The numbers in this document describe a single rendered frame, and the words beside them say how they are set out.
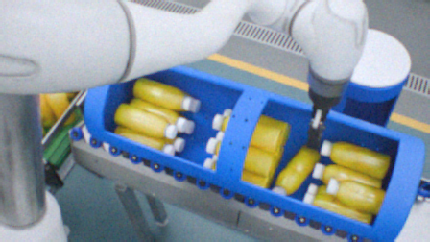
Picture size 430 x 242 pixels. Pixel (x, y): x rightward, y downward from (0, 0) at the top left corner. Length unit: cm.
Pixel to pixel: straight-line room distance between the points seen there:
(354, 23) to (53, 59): 52
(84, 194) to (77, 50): 207
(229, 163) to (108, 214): 139
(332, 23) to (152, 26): 37
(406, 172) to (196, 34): 66
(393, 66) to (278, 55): 153
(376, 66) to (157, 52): 110
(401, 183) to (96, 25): 79
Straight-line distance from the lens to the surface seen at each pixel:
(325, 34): 80
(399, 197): 106
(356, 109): 198
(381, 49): 160
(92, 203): 246
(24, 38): 44
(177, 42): 54
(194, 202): 137
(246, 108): 110
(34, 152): 77
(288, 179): 121
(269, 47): 304
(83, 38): 46
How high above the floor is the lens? 209
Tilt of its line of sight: 53 degrees down
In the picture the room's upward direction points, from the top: 4 degrees counter-clockwise
